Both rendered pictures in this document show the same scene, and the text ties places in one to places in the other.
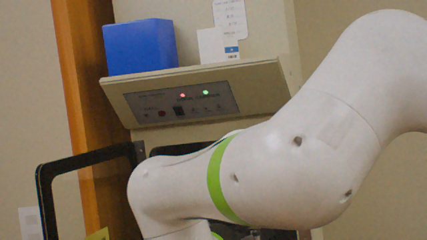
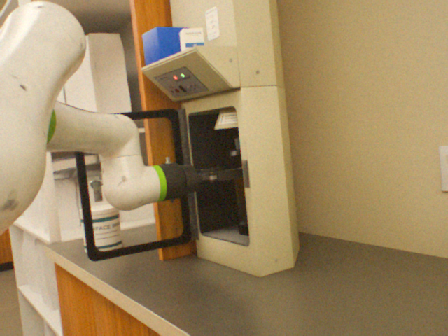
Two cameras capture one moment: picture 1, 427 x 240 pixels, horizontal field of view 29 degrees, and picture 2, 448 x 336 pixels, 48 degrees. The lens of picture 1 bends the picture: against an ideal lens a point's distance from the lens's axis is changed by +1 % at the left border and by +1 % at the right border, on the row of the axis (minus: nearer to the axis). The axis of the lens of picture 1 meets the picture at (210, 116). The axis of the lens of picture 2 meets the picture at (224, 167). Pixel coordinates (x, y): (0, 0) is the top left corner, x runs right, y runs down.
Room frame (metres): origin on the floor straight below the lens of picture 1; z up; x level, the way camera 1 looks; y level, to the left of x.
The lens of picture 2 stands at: (0.50, -0.94, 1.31)
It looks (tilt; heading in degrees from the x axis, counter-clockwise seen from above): 4 degrees down; 43
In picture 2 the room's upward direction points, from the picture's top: 6 degrees counter-clockwise
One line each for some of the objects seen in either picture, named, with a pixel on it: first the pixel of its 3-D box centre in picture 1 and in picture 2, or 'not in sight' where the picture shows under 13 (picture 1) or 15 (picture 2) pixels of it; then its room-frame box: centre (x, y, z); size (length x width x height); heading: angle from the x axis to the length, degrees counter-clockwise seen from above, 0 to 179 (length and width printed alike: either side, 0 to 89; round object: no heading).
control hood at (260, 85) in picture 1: (198, 93); (187, 77); (1.42, 0.02, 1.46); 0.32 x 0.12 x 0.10; 74
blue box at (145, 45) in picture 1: (141, 47); (167, 47); (1.45, 0.11, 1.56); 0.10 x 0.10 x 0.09; 74
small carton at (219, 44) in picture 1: (218, 45); (192, 42); (1.41, -0.03, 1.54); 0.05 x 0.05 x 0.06; 58
